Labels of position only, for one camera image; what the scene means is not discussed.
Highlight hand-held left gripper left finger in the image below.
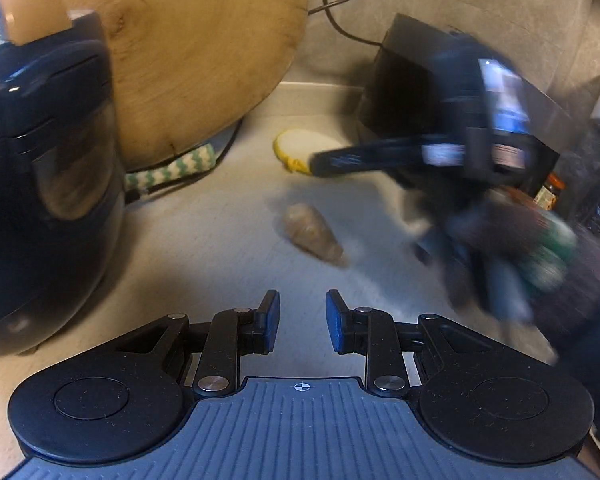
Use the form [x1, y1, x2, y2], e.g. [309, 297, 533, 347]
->
[115, 289, 282, 399]

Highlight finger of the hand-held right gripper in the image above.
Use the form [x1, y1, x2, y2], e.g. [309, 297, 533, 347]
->
[475, 250, 536, 323]
[414, 210, 483, 312]

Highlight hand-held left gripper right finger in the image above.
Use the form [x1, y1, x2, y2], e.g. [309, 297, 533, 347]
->
[325, 289, 496, 398]

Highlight long green packet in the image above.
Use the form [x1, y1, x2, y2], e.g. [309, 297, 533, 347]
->
[520, 210, 578, 296]

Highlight large black rice cooker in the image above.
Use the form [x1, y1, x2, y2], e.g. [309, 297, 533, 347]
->
[357, 12, 576, 196]

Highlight small brown lump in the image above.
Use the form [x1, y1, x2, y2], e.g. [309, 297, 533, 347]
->
[282, 203, 345, 263]

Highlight sauce jar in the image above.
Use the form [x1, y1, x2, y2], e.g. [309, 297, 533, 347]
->
[532, 172, 568, 211]

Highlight green white zigzag cloth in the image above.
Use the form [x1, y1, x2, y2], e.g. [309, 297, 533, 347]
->
[125, 142, 218, 201]

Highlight small dark rice cooker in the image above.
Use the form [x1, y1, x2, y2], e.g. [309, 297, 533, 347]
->
[0, 0, 128, 358]

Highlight round wooden cutting board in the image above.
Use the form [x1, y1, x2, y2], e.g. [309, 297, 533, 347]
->
[50, 0, 308, 171]

